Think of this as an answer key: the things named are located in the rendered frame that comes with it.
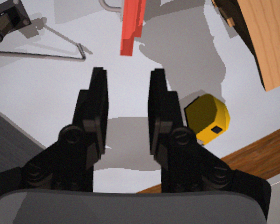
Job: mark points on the brown wooden cabinet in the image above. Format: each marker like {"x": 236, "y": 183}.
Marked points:
{"x": 260, "y": 18}

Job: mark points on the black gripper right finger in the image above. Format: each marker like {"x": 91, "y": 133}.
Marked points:
{"x": 184, "y": 162}

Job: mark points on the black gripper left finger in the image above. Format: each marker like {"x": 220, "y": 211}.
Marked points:
{"x": 68, "y": 164}

